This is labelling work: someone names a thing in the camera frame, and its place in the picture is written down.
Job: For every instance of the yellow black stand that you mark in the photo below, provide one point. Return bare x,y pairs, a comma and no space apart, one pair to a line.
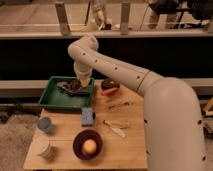
208,108

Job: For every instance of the dark brown bowl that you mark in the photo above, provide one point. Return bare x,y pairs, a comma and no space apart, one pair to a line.
81,138

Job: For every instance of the dark bowl with carrot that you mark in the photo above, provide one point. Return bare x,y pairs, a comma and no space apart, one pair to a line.
109,83

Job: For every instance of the wooden folding table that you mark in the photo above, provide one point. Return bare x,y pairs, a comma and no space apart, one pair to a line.
117,153

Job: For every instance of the white knife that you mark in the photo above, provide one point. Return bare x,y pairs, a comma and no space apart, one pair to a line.
116,130

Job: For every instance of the orange ball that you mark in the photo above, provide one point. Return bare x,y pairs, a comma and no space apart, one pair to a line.
89,147

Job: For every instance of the dark red grape bunch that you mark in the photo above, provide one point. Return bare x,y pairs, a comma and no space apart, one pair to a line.
74,86

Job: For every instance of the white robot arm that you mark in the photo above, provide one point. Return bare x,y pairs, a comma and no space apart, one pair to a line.
174,135

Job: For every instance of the blue cup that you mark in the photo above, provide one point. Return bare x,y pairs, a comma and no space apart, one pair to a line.
45,125

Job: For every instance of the grey tool in tray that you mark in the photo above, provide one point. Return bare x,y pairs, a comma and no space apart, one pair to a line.
63,86

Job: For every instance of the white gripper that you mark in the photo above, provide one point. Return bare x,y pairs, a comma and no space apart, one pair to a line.
84,82

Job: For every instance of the green plastic tray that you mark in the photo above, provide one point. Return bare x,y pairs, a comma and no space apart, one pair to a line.
53,99

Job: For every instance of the white cup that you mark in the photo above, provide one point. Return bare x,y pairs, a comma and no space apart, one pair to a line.
42,147

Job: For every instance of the blue sponge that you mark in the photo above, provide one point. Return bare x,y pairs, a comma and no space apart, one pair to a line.
88,117

